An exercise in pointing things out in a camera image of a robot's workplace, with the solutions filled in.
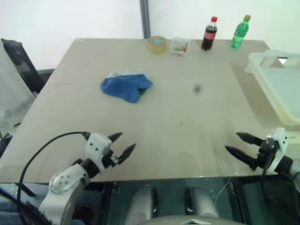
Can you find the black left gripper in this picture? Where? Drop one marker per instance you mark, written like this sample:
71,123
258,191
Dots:
112,161

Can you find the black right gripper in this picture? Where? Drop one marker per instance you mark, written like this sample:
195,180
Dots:
266,154

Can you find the blue cloth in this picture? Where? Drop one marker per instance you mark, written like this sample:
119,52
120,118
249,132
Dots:
122,87

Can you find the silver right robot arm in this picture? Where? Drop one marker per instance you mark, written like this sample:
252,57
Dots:
294,167

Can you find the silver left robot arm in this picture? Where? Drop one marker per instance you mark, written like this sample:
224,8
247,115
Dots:
63,180

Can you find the clear box of coloured clips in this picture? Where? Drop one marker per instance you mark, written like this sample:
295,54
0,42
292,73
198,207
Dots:
179,47

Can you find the grey rounded leg cover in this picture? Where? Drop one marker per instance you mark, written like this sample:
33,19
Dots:
140,204
201,201

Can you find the clear packing tape roll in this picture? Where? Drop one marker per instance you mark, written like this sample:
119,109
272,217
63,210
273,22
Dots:
152,48

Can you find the green bottle with yellow cap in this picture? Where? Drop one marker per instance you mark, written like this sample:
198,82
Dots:
239,32

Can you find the cola bottle with red cap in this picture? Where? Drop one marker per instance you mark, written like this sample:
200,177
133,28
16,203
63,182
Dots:
209,35

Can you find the white crumpled cloth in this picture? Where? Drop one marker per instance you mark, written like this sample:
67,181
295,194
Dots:
11,93

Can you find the black chair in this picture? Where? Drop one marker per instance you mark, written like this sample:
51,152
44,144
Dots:
25,63

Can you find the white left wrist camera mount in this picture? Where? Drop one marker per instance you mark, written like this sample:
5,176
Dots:
96,145

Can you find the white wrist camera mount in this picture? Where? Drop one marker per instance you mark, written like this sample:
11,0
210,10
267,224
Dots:
96,145
280,140

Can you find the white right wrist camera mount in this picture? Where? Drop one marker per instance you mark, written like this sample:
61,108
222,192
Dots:
280,140

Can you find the grey metal post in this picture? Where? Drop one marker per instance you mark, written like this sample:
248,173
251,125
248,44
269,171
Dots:
145,18

